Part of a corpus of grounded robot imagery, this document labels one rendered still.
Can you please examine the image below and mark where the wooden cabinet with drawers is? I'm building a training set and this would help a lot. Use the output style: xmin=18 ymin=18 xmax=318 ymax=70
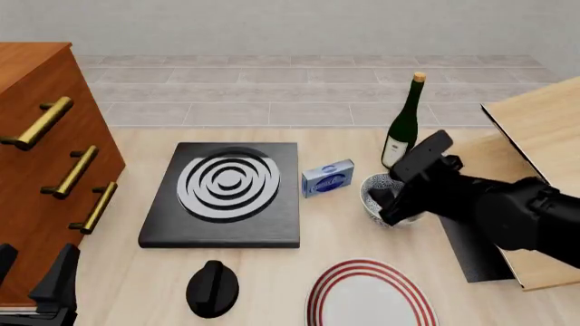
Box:
xmin=0 ymin=42 xmax=127 ymax=309

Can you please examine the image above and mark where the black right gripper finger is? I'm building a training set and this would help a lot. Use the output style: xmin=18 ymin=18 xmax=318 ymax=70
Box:
xmin=378 ymin=188 xmax=428 ymax=227

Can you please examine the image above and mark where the white plate with red rings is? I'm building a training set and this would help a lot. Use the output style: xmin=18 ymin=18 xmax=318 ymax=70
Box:
xmin=305 ymin=258 xmax=440 ymax=326

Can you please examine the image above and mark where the long brass drawer handle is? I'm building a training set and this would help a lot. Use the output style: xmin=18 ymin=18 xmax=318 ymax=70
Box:
xmin=40 ymin=144 xmax=100 ymax=201
xmin=67 ymin=181 xmax=119 ymax=235
xmin=0 ymin=95 xmax=75 ymax=152

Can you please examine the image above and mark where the pale wooden box black inside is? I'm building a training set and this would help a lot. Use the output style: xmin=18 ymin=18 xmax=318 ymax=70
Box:
xmin=438 ymin=76 xmax=580 ymax=293

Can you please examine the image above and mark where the dark green wine bottle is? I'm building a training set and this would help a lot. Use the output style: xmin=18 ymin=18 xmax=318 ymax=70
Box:
xmin=380 ymin=71 xmax=429 ymax=171

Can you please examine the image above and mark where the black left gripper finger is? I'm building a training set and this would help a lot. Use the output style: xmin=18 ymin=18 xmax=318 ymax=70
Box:
xmin=27 ymin=242 xmax=82 ymax=316
xmin=0 ymin=242 xmax=20 ymax=287

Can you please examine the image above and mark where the flat black stove plate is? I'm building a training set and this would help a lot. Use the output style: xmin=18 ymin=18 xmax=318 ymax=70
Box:
xmin=138 ymin=141 xmax=303 ymax=250

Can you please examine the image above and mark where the round black stove knob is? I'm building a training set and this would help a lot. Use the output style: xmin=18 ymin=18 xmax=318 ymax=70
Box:
xmin=185 ymin=259 xmax=240 ymax=320

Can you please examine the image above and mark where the small blue printed box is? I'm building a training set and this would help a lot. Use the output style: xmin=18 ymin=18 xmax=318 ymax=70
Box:
xmin=301 ymin=158 xmax=356 ymax=199

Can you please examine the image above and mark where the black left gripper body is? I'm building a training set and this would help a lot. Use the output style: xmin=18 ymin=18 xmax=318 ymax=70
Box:
xmin=0 ymin=304 xmax=78 ymax=326

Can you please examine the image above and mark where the patterned blue white bowl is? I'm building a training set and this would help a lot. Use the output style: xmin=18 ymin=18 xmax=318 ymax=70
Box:
xmin=360 ymin=171 xmax=428 ymax=230

